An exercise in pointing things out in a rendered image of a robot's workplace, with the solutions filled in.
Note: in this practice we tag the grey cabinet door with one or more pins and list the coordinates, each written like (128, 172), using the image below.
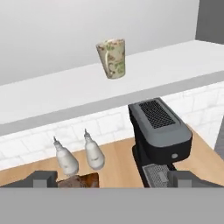
(210, 20)

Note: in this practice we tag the black grey coffee machine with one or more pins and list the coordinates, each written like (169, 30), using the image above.
(159, 137)

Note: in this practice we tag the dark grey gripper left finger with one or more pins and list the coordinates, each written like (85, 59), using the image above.
(43, 178)

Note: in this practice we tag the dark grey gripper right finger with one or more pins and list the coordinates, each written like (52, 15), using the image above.
(182, 178)

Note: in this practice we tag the floral beige mug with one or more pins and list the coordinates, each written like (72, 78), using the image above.
(113, 59)

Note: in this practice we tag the white cabinet shelf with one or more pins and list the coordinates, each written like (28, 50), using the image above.
(110, 87)

